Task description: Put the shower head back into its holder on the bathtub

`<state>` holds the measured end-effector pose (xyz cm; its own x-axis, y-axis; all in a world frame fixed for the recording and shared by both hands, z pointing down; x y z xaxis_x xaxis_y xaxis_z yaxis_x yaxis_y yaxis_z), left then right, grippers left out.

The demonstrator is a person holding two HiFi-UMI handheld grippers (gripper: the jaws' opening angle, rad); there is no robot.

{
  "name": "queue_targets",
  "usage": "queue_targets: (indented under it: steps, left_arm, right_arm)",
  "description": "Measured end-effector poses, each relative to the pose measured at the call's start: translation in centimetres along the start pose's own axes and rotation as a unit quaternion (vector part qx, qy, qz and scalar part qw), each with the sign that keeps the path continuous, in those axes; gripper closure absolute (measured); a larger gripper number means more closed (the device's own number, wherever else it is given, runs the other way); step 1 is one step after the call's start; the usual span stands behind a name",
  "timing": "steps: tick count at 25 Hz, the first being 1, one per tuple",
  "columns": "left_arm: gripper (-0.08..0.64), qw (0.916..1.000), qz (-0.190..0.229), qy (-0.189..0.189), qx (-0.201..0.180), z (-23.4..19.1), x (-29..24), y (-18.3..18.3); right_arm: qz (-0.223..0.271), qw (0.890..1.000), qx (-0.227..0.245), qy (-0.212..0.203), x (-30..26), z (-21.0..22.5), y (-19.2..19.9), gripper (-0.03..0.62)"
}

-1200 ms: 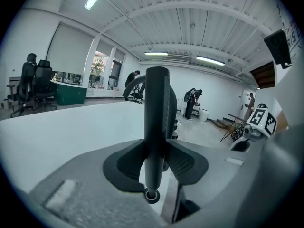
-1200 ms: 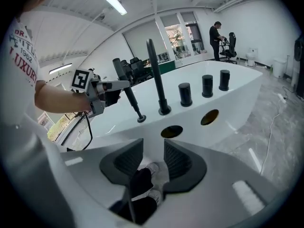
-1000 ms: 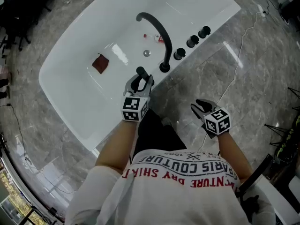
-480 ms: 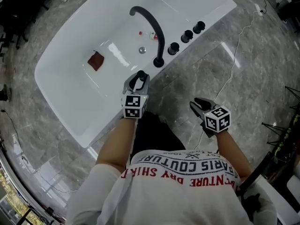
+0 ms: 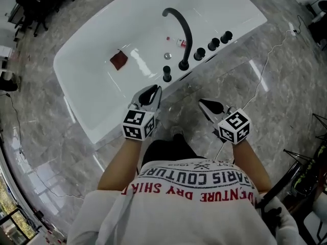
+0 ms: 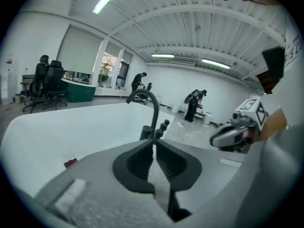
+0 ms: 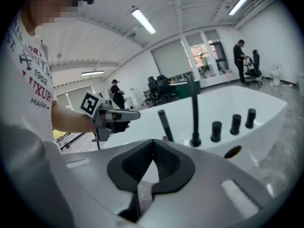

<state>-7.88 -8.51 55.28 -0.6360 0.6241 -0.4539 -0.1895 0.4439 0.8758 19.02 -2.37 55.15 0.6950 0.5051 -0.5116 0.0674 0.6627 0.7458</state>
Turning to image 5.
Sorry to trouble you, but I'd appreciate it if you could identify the black curved faucet spout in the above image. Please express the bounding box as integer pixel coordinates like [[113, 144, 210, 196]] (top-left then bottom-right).
[[162, 8, 193, 71]]

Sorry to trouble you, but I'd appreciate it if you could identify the black handheld shower head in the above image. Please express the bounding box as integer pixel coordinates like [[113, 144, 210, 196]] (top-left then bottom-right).
[[162, 65, 173, 83]]

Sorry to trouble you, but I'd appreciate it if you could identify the black tripod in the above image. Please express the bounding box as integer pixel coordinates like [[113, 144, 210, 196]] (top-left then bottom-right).
[[283, 113, 327, 168]]

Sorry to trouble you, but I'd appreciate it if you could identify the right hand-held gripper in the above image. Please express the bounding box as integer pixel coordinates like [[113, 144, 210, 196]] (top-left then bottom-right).
[[198, 99, 251, 145]]

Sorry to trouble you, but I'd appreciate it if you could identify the black flat bar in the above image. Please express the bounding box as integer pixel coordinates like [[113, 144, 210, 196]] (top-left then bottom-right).
[[255, 159, 307, 209]]

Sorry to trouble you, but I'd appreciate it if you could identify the white bathtub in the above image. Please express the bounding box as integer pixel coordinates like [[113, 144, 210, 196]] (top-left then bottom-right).
[[53, 0, 268, 145]]

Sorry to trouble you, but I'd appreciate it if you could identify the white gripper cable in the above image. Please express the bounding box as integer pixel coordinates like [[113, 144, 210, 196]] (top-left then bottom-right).
[[217, 143, 228, 161]]

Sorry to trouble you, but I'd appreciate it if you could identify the person's grey shoe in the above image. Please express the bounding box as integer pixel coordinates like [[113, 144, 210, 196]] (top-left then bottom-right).
[[170, 126, 184, 138]]

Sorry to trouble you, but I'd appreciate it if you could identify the person's right forearm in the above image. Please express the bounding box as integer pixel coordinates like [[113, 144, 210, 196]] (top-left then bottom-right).
[[231, 139, 272, 195]]

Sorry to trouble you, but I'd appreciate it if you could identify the black yellow-green bag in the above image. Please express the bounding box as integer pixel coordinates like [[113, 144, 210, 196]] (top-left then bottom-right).
[[292, 144, 327, 197]]

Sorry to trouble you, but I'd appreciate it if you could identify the black faucet knob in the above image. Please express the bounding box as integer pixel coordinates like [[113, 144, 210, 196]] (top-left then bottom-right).
[[207, 37, 221, 52], [220, 31, 233, 44], [193, 47, 206, 61]]

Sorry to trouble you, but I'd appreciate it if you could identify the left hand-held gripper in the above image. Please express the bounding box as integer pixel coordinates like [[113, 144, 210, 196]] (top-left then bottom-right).
[[122, 84, 163, 140]]

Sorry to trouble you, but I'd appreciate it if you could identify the person's white printed shirt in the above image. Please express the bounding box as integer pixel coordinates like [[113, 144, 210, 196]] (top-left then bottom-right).
[[66, 158, 299, 245]]

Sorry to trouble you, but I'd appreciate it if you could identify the black floor cable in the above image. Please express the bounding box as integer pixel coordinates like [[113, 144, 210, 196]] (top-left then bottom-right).
[[293, 15, 311, 36]]

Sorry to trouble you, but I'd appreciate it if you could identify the white chair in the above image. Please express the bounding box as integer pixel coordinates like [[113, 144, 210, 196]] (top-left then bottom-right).
[[303, 197, 327, 245]]

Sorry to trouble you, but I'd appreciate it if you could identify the black strap clamp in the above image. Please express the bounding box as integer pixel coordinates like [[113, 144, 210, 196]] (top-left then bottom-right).
[[263, 207, 283, 236]]

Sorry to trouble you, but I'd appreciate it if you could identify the dark red cloth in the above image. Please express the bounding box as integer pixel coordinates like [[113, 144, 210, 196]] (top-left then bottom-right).
[[109, 49, 129, 72]]

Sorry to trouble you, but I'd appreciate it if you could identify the person's left forearm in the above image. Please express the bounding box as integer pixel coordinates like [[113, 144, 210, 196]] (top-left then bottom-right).
[[97, 138, 143, 192]]

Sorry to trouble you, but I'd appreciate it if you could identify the white power cable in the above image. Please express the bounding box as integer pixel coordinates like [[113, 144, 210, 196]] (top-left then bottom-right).
[[241, 33, 292, 112]]

